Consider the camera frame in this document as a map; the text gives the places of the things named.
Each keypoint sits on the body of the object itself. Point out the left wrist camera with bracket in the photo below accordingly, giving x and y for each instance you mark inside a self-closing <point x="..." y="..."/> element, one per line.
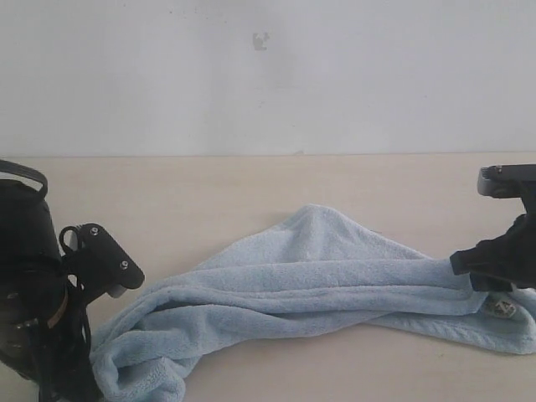
<point x="98" y="262"/>

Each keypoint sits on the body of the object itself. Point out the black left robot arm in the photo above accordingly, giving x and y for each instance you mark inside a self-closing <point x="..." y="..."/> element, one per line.
<point x="33" y="279"/>

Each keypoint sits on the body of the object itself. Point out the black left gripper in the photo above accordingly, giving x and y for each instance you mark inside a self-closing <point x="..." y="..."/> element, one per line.
<point x="65" y="371"/>

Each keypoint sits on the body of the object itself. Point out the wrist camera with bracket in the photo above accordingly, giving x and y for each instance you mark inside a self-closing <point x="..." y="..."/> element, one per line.
<point x="509" y="181"/>
<point x="98" y="262"/>

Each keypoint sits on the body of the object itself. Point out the white care label tag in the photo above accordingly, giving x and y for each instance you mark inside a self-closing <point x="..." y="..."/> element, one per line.
<point x="499" y="306"/>

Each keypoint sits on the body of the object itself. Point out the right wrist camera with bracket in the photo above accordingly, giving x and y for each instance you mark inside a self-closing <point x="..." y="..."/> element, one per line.
<point x="509" y="181"/>

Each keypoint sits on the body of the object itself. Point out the light blue fleece towel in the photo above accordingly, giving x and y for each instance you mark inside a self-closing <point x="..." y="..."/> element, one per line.
<point x="314" y="273"/>

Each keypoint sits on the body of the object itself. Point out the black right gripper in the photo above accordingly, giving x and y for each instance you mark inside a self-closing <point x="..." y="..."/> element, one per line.
<point x="504" y="263"/>

